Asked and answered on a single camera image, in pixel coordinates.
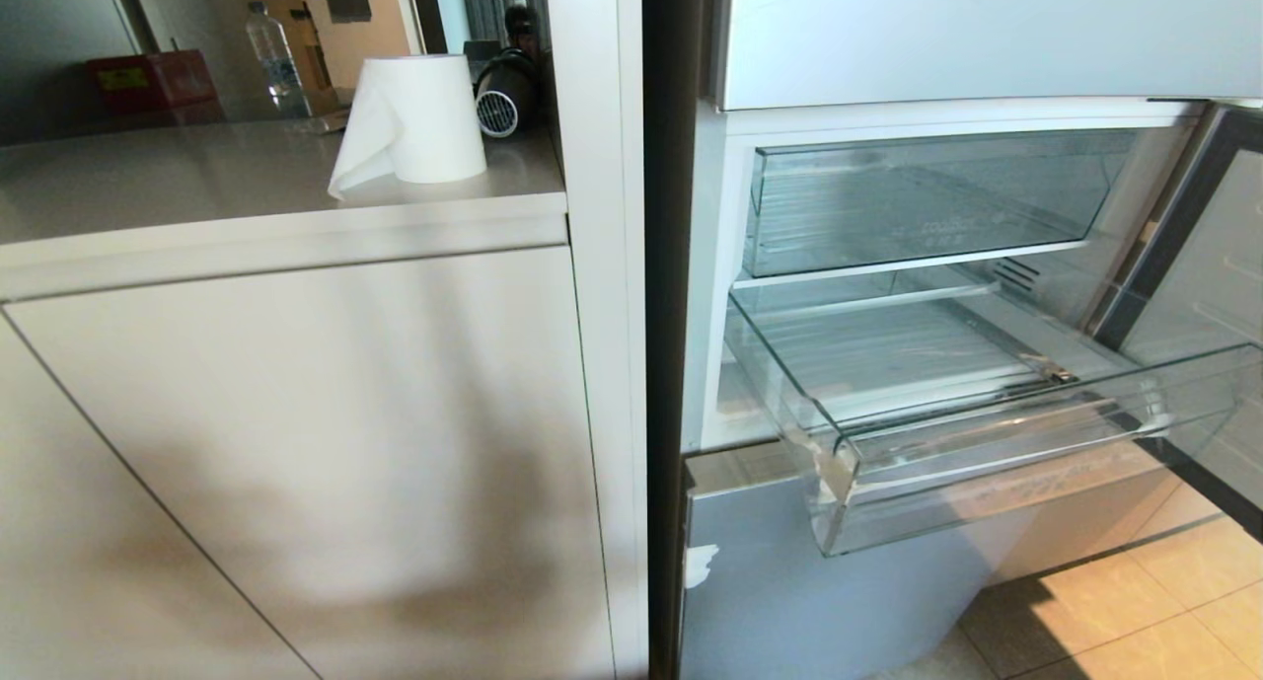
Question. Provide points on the silver freezer door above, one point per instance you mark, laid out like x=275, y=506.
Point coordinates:
x=839, y=581

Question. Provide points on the red box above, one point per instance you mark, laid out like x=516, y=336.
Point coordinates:
x=150, y=80

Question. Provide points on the silver fridge door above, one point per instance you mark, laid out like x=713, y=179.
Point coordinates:
x=987, y=34

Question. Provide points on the white paper towel roll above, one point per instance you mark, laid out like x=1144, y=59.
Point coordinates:
x=419, y=117

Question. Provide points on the open fridge door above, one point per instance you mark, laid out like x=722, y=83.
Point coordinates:
x=1199, y=295

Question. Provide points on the clear fridge drawer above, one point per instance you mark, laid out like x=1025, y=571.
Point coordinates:
x=947, y=404
x=928, y=201

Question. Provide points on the black hair dryer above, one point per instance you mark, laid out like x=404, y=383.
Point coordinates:
x=505, y=90

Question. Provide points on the clear plastic water bottle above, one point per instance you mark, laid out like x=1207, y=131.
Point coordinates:
x=272, y=56

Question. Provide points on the beige kitchen cabinet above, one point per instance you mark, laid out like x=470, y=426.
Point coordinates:
x=296, y=414

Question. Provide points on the silver refrigerator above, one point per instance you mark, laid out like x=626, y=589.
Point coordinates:
x=888, y=364

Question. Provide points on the beige cabinet door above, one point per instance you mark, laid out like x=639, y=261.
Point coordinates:
x=326, y=463

